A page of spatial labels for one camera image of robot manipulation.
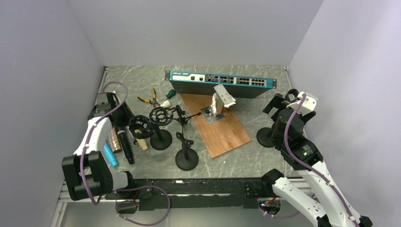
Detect yellow foam microphone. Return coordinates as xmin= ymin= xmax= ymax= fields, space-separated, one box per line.
xmin=137 ymin=139 xmax=148 ymax=150

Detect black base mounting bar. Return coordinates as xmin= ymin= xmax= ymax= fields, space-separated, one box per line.
xmin=105 ymin=177 xmax=275 ymax=211

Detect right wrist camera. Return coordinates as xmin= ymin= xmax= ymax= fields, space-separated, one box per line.
xmin=286 ymin=91 xmax=318 ymax=115

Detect tripod shock mount stand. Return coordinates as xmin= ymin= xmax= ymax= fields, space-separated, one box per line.
xmin=148 ymin=105 xmax=201 ymax=126

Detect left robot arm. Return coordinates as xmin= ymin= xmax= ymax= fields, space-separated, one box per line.
xmin=61 ymin=92 xmax=136 ymax=201

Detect black handheld microphone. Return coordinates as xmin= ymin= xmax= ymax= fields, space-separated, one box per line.
xmin=115 ymin=126 xmax=135 ymax=165

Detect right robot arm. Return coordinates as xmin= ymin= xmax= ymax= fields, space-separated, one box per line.
xmin=256 ymin=89 xmax=373 ymax=227

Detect blue foam microphone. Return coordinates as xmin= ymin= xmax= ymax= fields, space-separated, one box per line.
xmin=103 ymin=142 xmax=119 ymax=167

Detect clip desk mic stand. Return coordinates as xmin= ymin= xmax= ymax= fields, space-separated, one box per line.
xmin=175 ymin=132 xmax=199 ymax=171

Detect white hinged bracket fixture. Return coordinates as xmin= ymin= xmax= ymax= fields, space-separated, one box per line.
xmin=201 ymin=84 xmax=236 ymax=124

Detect shock mount desk stand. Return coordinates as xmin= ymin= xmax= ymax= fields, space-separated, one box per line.
xmin=128 ymin=115 xmax=173 ymax=150

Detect wooden board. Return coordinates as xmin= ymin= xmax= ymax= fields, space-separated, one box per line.
xmin=180 ymin=94 xmax=252 ymax=158

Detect yellow handled pliers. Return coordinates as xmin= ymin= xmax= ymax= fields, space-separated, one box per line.
xmin=137 ymin=87 xmax=161 ymax=109

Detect blue network switch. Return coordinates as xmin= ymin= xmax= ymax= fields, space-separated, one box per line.
xmin=165 ymin=70 xmax=277 ymax=99

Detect silver mesh glitter microphone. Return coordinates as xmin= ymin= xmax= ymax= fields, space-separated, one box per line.
xmin=107 ymin=127 xmax=122 ymax=153

